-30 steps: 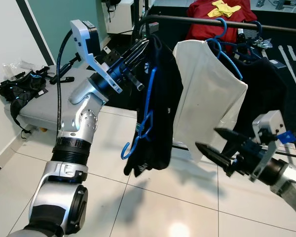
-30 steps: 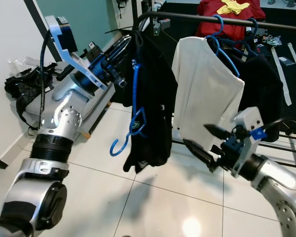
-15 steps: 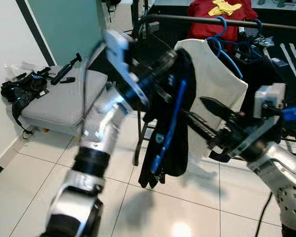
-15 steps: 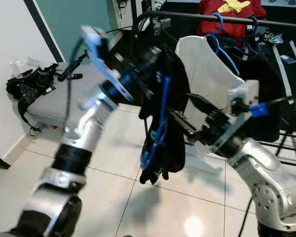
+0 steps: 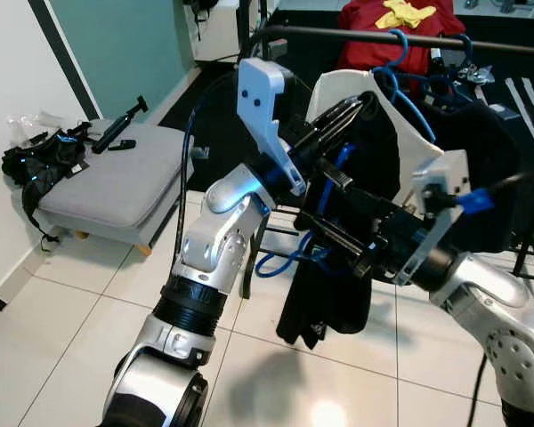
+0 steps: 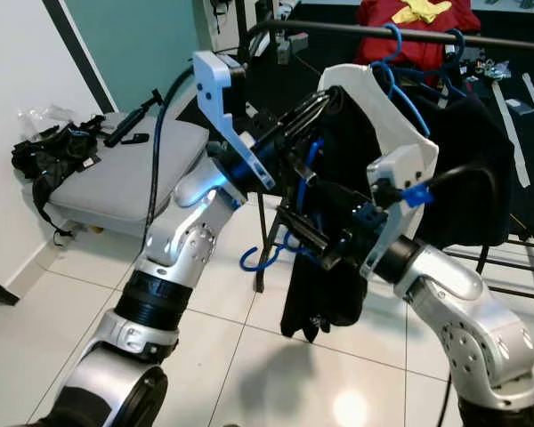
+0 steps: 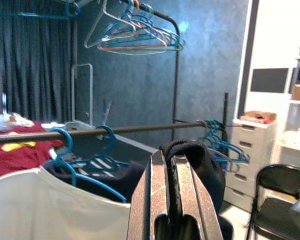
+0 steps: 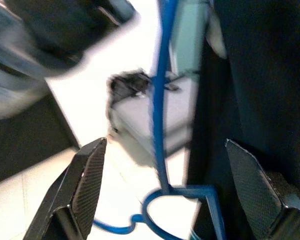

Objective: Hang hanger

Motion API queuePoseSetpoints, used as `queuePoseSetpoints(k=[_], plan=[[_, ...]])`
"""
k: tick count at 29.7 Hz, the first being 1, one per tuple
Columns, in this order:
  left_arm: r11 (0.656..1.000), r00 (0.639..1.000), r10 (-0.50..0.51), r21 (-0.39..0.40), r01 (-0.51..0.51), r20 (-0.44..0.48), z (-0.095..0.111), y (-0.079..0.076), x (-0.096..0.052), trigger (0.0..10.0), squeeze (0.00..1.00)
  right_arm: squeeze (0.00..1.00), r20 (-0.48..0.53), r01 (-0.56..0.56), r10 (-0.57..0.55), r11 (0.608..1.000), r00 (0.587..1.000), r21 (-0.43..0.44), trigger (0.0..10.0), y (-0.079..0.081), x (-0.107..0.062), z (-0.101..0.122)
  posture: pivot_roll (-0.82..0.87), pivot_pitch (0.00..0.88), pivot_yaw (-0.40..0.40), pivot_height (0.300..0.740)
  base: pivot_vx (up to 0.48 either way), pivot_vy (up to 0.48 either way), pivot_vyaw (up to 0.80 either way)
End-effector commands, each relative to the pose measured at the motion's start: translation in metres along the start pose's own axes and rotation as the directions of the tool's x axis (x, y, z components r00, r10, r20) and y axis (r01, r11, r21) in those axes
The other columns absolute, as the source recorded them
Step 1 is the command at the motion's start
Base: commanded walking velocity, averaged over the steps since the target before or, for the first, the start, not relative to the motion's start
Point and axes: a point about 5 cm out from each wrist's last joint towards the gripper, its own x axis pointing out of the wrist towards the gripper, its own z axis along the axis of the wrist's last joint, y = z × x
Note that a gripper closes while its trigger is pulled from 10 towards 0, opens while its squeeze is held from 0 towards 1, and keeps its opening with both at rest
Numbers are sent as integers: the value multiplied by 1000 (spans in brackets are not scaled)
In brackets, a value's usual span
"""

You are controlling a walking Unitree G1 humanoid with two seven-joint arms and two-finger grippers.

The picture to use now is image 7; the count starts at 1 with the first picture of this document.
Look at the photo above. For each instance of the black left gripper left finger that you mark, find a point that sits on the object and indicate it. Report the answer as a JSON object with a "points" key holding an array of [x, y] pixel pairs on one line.
{"points": [[150, 195]]}

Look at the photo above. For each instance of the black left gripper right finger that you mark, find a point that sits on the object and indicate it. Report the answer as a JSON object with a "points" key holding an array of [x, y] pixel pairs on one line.
{"points": [[195, 207]]}

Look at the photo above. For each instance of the dark red garment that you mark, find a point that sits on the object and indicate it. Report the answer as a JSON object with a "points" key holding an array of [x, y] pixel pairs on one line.
{"points": [[15, 160]]}

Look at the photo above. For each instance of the blue plastic hanger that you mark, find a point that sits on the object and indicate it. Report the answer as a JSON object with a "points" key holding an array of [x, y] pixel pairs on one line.
{"points": [[140, 42], [112, 140], [70, 141], [236, 151], [212, 130]]}

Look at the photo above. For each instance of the orange plastic hanger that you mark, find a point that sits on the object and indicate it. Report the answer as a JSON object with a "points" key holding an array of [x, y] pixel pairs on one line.
{"points": [[130, 47]]}

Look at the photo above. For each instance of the green plastic hanger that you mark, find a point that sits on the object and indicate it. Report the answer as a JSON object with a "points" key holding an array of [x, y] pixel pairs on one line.
{"points": [[180, 46]]}

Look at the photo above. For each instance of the white plastic hanger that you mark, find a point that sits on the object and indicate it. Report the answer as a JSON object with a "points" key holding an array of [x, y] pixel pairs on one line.
{"points": [[92, 29]]}

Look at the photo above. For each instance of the black striped garment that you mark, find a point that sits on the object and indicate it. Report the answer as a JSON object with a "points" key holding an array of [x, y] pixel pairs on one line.
{"points": [[130, 175]]}

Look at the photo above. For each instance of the black metal clothes rack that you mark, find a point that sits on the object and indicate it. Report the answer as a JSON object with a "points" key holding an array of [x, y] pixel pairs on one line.
{"points": [[145, 128]]}

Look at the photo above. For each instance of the white drawer cabinet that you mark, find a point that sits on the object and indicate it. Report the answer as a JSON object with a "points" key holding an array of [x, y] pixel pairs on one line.
{"points": [[255, 150]]}

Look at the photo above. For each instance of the black folding chair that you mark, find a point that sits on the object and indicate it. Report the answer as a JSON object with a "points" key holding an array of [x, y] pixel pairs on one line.
{"points": [[277, 180]]}

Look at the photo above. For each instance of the white hanging garment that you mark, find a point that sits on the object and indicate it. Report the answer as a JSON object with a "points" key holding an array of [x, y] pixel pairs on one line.
{"points": [[52, 215]]}

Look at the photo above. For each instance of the white crumpled cloth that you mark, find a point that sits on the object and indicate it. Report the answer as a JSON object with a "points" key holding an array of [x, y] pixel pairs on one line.
{"points": [[5, 122]]}

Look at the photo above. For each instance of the black pleated curtain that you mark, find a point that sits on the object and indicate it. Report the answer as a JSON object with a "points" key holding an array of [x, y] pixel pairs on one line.
{"points": [[27, 70]]}

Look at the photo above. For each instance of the white metal frame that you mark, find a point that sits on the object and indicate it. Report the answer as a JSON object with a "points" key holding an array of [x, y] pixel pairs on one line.
{"points": [[91, 95]]}

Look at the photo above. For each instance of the black wall board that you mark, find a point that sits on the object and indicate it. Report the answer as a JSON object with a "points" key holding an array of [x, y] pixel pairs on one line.
{"points": [[268, 80]]}

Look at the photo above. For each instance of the teal metal shelf frame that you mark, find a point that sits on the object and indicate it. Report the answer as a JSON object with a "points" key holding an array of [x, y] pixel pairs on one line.
{"points": [[35, 15]]}

